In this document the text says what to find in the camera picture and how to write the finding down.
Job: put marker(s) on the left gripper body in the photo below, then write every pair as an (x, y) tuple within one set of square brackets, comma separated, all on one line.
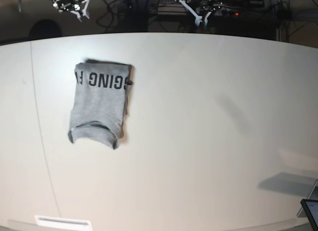
[(211, 5)]

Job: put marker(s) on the grey T-shirt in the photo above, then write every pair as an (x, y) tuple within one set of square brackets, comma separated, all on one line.
[(100, 103)]

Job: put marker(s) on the black power strip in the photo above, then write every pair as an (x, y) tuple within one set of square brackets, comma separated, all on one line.
[(177, 9)]

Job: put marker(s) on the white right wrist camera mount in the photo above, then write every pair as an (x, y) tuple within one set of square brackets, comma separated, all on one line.
[(80, 10)]

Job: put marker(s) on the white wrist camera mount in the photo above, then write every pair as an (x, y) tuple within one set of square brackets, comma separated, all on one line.
[(199, 20), (80, 10)]

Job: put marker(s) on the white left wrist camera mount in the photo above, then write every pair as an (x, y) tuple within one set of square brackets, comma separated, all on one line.
[(199, 20)]

